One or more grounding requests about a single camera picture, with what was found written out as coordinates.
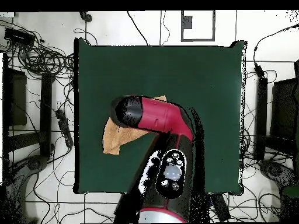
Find tan terry towel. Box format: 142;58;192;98
102;94;168;155

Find tangled black cable bundle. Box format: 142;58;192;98
0;18;75;80

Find thick black cable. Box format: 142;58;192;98
126;10;150;47

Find black metal stand frame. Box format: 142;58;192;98
253;76;298;162
2;52;55;162

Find grey tripod base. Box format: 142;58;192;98
258;159;297;187
4;155;50;224

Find dark flat panel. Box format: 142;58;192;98
270;78;299;141
8;67;28;127

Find dark green round object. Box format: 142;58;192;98
281;184;299;198

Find grey rectangular floor frame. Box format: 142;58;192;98
180;10;216;43

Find dark green table cloth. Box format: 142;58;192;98
72;37;248;196

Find black electronics box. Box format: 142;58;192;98
4;27;36;47

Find black cable with adapter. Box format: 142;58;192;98
253;23;299;79

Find black plug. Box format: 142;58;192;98
79;10;93;23

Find thin black cable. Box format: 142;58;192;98
159;10;171;47

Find black power strip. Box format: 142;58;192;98
209;192;232;222
55;108;75;149

